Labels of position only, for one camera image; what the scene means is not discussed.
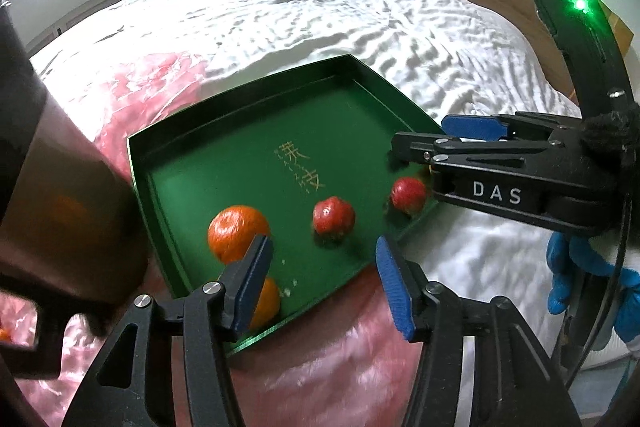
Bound small red apple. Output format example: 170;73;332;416
312;196;357;240
390;177;428;215

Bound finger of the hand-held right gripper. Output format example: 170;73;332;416
442;111;583;142
391;132;561;168

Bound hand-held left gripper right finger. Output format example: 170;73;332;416
375;236;583;427

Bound pink plastic sheet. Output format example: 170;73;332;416
0;52;431;427

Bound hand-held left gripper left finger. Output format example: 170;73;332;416
60;234;274;427

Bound person's right hand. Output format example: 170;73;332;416
546;232;640;350

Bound orange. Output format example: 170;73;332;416
207;205;272;265
247;276;282;332

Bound green tray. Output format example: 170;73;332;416
126;53;446;355

